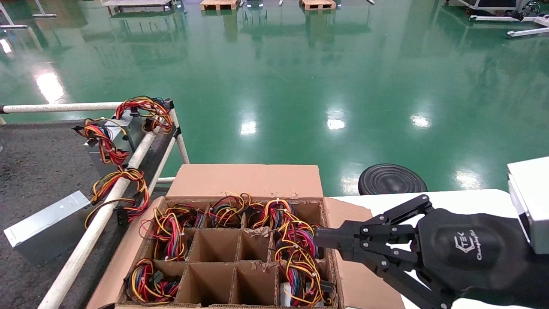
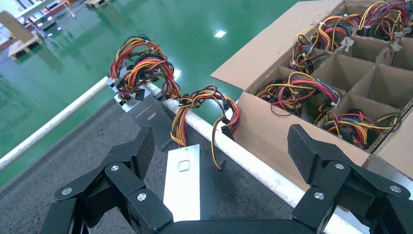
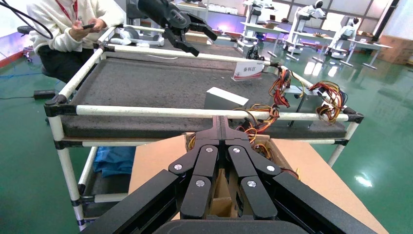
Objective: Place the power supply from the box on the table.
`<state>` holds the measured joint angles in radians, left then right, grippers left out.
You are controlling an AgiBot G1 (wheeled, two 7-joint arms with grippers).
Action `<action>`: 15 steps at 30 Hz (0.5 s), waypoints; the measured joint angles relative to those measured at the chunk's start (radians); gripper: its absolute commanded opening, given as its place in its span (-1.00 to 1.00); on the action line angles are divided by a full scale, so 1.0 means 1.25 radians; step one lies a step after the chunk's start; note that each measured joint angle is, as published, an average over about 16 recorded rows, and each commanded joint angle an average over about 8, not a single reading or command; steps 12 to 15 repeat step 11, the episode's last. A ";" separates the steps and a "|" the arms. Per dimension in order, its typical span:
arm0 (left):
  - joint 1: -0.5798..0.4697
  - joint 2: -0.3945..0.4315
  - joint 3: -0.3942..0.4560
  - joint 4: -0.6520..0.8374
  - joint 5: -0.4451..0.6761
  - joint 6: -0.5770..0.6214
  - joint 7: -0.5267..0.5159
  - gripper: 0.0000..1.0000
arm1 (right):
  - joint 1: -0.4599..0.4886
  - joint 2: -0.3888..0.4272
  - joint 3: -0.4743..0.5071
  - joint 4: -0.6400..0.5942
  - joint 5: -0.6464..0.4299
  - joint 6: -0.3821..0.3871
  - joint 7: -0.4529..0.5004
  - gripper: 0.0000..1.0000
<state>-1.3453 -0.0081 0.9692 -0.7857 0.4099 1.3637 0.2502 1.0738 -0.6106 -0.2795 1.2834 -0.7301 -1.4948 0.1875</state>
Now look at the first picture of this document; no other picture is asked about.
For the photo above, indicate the white flat platform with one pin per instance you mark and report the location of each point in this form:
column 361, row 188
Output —
column 472, row 199

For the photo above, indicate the white stand legs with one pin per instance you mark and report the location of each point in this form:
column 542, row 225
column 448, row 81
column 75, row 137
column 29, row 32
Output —
column 13, row 25

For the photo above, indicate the black ribbed round disc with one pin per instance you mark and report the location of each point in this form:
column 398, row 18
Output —
column 392, row 179

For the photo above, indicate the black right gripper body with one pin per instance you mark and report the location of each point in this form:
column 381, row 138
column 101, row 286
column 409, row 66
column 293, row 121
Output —
column 472, row 253

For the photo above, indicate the black foam-topped work table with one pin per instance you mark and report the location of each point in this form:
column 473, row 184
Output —
column 137, row 159

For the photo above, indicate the dark grey foam mat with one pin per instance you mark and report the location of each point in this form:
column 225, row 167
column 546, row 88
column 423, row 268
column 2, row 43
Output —
column 34, row 163

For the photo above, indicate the wooden pallet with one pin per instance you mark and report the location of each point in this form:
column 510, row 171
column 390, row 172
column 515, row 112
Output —
column 219, row 4
column 318, row 4

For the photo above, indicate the white box at right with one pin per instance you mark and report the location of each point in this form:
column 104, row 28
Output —
column 532, row 201

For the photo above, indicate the grey low platform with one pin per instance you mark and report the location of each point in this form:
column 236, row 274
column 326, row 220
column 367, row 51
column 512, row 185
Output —
column 137, row 3

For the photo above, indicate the cardboard box with dividers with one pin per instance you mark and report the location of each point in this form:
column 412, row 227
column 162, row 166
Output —
column 244, row 180

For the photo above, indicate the white stand base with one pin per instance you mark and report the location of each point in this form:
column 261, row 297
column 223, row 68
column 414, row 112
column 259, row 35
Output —
column 527, row 31

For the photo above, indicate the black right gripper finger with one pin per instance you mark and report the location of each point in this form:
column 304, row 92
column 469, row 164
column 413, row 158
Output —
column 386, row 262
column 386, row 229

